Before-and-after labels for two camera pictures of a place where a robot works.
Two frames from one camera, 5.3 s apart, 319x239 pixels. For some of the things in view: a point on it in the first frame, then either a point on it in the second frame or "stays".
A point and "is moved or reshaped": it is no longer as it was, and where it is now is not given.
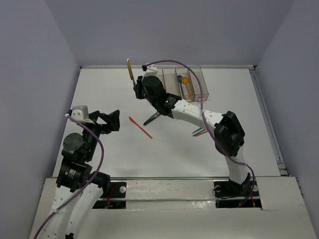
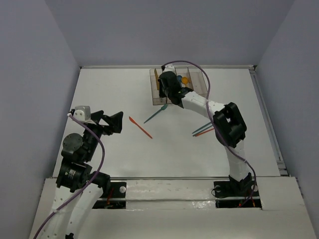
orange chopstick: (201, 133) stays
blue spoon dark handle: (179, 79) stays
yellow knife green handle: (131, 71) is moved or reshaped
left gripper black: (100, 122) stays
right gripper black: (138, 87) to (161, 93)
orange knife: (134, 121) stays
